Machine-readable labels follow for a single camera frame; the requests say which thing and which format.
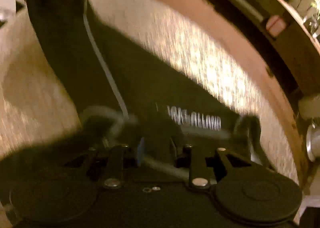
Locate pink container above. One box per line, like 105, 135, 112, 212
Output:
265, 15, 287, 37

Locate wooden cabinet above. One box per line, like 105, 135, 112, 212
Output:
185, 0, 320, 108

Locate small white plant pot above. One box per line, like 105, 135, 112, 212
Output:
297, 93, 320, 120

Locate white flat board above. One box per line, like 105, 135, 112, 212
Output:
226, 0, 264, 22

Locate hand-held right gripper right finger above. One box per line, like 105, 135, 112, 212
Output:
170, 138, 252, 190

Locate dark grey garment white seams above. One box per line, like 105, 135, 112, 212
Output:
24, 0, 263, 183

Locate floral lace tablecloth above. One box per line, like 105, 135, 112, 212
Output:
0, 0, 300, 186

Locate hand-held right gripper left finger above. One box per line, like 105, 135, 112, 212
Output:
62, 138, 146, 190

